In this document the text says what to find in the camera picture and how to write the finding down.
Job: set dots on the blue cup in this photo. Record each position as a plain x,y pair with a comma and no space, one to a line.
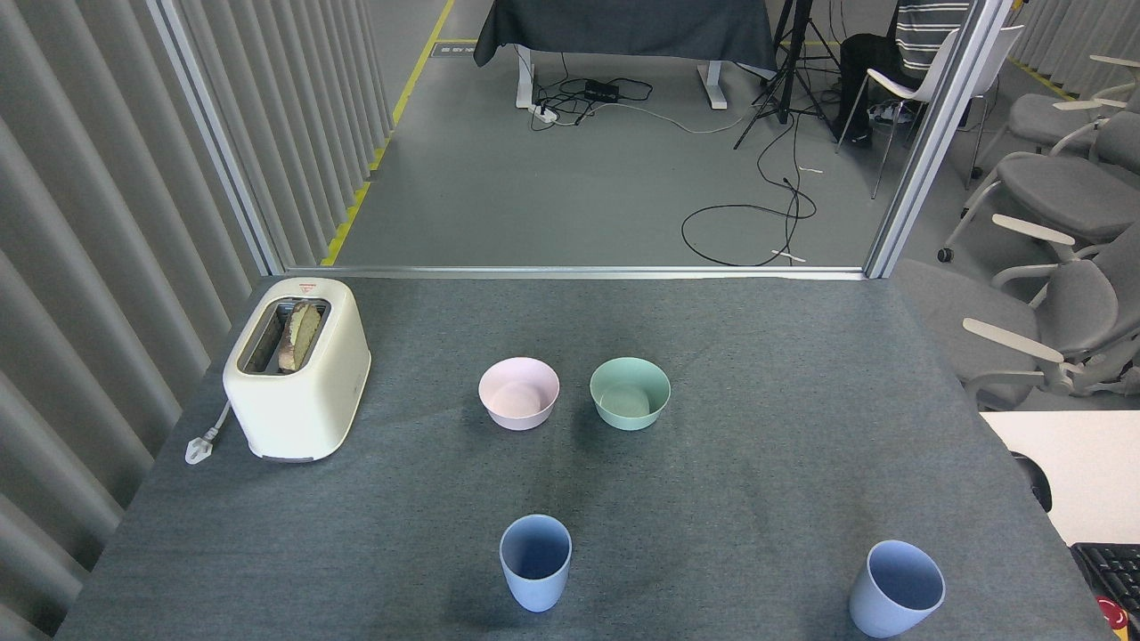
534,588
886,610

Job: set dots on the pink bowl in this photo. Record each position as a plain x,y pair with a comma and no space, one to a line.
519,411

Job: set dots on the green bowl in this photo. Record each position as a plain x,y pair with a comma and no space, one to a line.
630,411

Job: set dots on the white power strip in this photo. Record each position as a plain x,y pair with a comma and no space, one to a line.
544,112

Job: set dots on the grey table cloth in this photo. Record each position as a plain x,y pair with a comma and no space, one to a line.
712,499

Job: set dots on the black power strip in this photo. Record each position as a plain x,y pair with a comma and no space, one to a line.
602,90

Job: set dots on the toasted bread slice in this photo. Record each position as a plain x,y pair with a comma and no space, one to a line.
298,336

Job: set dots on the cream white toaster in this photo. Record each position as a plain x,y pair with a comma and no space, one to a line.
303,409

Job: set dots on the table with dark cloth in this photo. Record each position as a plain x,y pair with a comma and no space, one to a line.
623,27

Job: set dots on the black tripod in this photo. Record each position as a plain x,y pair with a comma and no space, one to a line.
784,80

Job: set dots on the white plastic chair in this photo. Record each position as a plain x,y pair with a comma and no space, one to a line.
917,85

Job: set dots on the person in striped shirt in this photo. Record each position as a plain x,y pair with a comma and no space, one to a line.
922,36

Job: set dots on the black rounded object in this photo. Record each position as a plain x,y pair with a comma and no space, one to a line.
1033,481

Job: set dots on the grey office chair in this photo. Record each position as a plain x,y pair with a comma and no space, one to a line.
1060,187
1078,307
1051,116

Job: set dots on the white side table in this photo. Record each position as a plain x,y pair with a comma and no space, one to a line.
1087,463

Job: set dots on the black keyboard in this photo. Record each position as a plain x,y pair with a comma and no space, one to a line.
1113,570

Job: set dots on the red round object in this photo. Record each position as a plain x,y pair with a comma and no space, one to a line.
1113,616

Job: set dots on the silver frame rail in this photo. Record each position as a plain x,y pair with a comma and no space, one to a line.
570,271

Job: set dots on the silver frame post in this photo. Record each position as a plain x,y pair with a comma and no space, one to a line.
218,142
935,133

